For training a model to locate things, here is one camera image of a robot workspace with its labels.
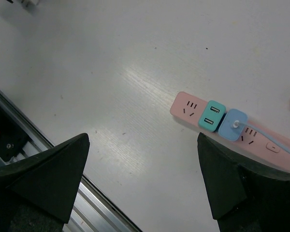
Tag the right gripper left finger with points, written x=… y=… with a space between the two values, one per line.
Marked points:
x=37 y=194

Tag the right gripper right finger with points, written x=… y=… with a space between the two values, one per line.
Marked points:
x=244 y=195

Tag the light blue charger plug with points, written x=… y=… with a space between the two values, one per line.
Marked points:
x=232 y=125

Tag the teal plug adapter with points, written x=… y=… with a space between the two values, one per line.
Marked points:
x=212 y=115

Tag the pink power strip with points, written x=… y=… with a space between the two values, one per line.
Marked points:
x=256 y=141

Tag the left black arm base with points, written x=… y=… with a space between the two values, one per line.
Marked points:
x=12 y=137

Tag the aluminium front rail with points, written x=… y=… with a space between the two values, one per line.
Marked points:
x=92 y=210

